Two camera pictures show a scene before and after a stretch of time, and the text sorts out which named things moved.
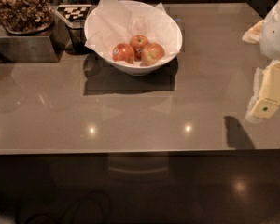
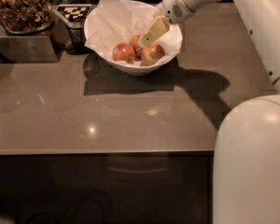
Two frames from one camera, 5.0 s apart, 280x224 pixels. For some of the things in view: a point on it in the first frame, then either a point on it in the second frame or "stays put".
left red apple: [123, 52] stays put
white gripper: [276, 35] to [175, 9]
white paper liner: [116, 21] stays put
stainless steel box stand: [48, 45] stays put
